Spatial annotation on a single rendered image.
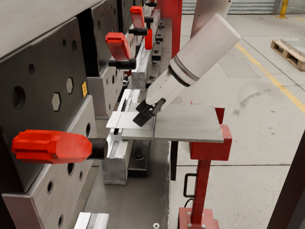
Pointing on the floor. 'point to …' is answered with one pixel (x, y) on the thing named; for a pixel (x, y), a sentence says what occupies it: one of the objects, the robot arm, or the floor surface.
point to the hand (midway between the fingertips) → (141, 113)
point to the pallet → (287, 54)
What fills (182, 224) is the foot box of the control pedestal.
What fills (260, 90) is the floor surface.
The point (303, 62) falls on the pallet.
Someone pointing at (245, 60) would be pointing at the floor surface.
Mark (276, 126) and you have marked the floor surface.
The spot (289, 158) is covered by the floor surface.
